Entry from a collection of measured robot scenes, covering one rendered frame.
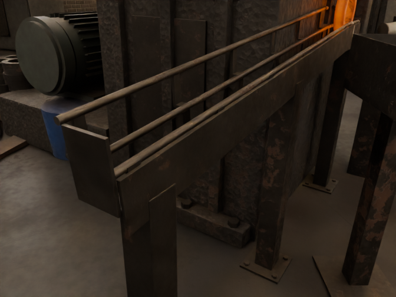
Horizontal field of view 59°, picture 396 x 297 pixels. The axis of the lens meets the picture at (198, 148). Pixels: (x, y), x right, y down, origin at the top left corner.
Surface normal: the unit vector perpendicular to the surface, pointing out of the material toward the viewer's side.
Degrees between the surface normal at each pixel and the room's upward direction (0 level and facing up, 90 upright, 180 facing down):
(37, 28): 90
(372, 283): 0
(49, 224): 0
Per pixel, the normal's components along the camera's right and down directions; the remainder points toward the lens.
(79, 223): 0.02, -0.91
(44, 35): -0.55, 0.34
